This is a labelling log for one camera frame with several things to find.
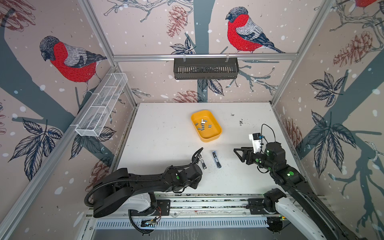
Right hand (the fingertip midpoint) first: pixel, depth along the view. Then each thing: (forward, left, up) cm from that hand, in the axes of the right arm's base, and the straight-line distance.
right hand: (236, 151), depth 74 cm
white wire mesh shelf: (+13, +72, +16) cm, 75 cm away
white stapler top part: (+1, +18, -16) cm, 24 cm away
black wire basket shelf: (+60, +14, +11) cm, 63 cm away
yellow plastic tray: (+29, +15, -17) cm, 37 cm away
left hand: (-10, +20, -16) cm, 28 cm away
